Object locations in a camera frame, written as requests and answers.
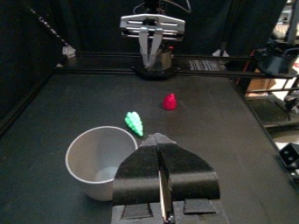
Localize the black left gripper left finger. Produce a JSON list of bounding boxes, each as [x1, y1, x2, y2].
[[111, 133, 162, 220]]

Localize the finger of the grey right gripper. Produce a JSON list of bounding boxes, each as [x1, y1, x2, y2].
[[138, 26, 151, 68], [147, 27, 165, 70]]

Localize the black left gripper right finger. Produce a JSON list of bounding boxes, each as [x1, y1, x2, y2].
[[155, 133, 222, 215]]

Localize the green toy grapes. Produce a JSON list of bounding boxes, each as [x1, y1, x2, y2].
[[124, 111, 146, 137]]

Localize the white plastic cup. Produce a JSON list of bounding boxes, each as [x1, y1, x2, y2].
[[64, 125, 139, 202]]

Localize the black cloth curtain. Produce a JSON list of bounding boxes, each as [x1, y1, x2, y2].
[[0, 0, 289, 121]]

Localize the white clamp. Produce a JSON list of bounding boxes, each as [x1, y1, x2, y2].
[[211, 49, 231, 58], [60, 45, 78, 59]]

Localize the red toy strawberry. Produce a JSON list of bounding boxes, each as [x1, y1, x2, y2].
[[162, 93, 179, 111]]

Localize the brown cardboard box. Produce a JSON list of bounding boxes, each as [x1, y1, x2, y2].
[[247, 68, 277, 94]]

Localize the black round device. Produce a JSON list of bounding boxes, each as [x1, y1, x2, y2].
[[254, 40, 299, 79]]

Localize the black frame pole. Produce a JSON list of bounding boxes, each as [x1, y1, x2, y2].
[[219, 0, 239, 54]]

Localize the black corner bracket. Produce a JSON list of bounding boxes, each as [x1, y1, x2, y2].
[[277, 142, 299, 178]]

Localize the grey metal post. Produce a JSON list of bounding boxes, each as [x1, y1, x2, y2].
[[285, 0, 299, 45]]

